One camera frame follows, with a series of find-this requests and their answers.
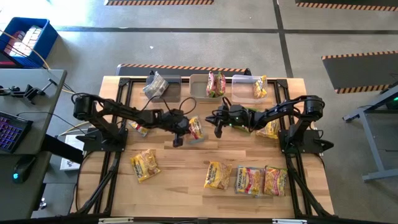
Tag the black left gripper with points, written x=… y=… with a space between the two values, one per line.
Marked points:
x=172 y=121

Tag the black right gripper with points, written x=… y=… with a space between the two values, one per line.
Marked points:
x=236 y=118

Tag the blue-edged Maruchan ramen packet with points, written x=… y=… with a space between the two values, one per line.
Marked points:
x=248 y=181
x=156 y=86
x=139 y=129
x=197 y=129

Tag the yellow Maruchan ramen packet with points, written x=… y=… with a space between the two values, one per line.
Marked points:
x=272 y=130
x=217 y=175
x=259 y=88
x=144 y=165

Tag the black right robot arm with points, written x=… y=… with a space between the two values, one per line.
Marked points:
x=280 y=109

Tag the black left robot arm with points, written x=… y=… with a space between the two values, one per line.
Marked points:
x=124 y=111

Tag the white plastic bin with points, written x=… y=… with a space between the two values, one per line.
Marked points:
x=197 y=88

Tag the grey translucent plastic bin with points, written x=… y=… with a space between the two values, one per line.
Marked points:
x=174 y=90

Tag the clear plastic bin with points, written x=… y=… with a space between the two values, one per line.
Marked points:
x=244 y=90

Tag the black hazard-striped floor mat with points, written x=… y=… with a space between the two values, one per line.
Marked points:
x=357 y=73
x=155 y=2
x=133 y=72
x=342 y=1

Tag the white box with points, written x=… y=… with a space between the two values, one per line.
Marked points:
x=70 y=165

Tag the black bar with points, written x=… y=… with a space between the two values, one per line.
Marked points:
x=59 y=147

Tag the black desk clamp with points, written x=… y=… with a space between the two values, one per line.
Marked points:
x=31 y=91

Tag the blue plastic crate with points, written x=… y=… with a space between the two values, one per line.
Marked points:
x=48 y=43

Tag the small metal caster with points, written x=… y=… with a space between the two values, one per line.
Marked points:
x=42 y=204

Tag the black computer mouse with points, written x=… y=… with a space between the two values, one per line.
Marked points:
x=23 y=168

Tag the black backlit keyboard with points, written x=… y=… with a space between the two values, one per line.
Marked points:
x=12 y=132

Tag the pale carton stack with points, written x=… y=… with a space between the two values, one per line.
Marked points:
x=26 y=39

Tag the grey side desk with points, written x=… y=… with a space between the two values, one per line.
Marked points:
x=18 y=199

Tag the black aluminium rig frame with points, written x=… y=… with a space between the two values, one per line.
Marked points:
x=123 y=81

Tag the silver metal bracket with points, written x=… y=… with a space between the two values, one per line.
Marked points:
x=289 y=221
x=115 y=221

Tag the grey metal desk frame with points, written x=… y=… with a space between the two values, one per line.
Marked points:
x=381 y=175

